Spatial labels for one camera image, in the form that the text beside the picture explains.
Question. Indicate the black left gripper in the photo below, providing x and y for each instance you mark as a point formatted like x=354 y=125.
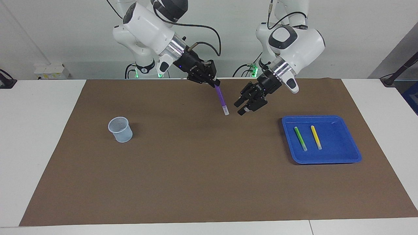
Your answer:
x=266 y=85

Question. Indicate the green highlighter pen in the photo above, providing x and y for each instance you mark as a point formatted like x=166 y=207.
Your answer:
x=299 y=138

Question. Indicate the black clamp mount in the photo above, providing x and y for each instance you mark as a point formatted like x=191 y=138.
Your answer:
x=6 y=83

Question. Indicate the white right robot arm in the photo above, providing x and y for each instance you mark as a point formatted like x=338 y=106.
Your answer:
x=147 y=29

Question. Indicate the brown paper table mat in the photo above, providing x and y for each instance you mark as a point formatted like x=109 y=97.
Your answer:
x=209 y=169

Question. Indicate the blue plastic tray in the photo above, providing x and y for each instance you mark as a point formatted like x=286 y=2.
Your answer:
x=339 y=153

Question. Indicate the blue crate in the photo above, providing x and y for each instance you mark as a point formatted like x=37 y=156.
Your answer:
x=412 y=98

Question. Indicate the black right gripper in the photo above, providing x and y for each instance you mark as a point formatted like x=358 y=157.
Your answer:
x=192 y=65

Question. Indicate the translucent plastic cup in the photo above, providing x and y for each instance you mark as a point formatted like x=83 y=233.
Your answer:
x=123 y=135

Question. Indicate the black stand pole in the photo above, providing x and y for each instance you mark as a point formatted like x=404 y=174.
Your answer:
x=396 y=73

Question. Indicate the yellow highlighter pen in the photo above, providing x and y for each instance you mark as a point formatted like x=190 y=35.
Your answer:
x=316 y=137

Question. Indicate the purple highlighter pen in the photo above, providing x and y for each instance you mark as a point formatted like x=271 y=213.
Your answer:
x=221 y=98

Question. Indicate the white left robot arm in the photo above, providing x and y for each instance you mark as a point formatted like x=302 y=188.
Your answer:
x=294 y=45

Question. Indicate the white wall socket box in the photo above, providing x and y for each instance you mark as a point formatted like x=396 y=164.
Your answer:
x=49 y=70

